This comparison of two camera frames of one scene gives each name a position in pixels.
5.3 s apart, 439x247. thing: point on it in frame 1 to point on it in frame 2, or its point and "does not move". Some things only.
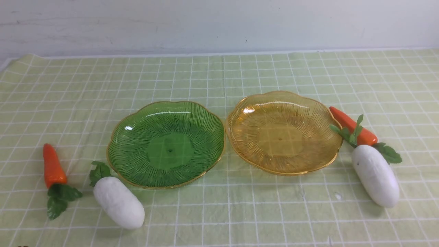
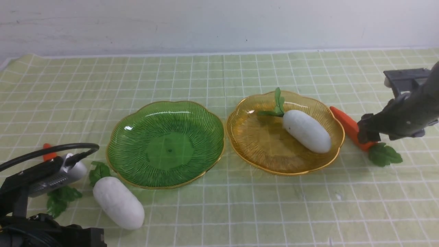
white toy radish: x=118 y=200 does not move
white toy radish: x=371 y=162 to x=301 y=128
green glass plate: x=164 y=144 does not move
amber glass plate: x=283 y=133 does not move
